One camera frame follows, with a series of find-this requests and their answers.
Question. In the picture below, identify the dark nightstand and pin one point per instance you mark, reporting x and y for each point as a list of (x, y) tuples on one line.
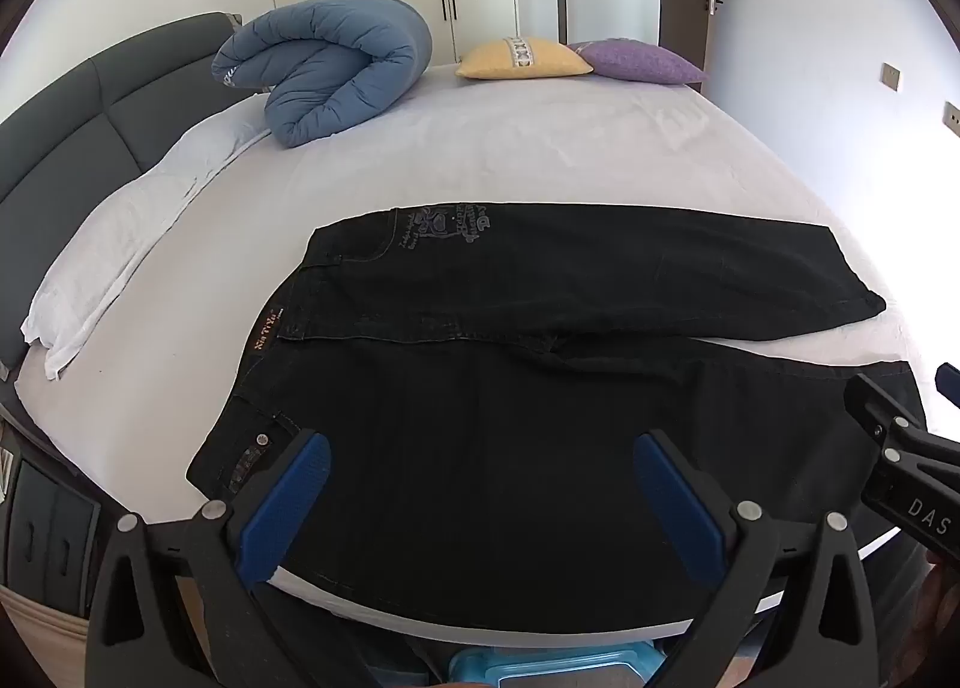
[(45, 530)]

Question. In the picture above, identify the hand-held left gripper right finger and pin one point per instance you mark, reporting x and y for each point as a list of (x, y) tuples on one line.
[(675, 500)]

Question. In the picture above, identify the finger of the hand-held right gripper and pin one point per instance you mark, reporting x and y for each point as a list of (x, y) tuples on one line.
[(950, 386), (919, 478)]

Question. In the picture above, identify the bed with white sheet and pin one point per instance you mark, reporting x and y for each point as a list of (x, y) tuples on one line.
[(525, 148)]

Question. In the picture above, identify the purple cushion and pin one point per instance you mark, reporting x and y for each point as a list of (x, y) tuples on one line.
[(641, 62)]

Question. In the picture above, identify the grey padded headboard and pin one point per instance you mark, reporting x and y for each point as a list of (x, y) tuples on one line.
[(60, 133)]

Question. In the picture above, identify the white pillow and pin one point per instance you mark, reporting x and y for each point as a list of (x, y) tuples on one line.
[(112, 245)]

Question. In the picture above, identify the light blue plastic basket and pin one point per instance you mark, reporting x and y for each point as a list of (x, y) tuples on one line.
[(540, 669)]

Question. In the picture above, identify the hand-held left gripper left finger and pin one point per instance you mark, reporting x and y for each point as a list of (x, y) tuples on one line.
[(289, 500)]

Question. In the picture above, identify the blue rolled duvet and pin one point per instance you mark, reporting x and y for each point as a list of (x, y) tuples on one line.
[(337, 58)]

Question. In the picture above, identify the yellow cushion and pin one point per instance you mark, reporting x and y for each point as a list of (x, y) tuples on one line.
[(517, 58)]

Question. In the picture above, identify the black denim pants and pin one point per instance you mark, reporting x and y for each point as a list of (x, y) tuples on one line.
[(487, 433)]

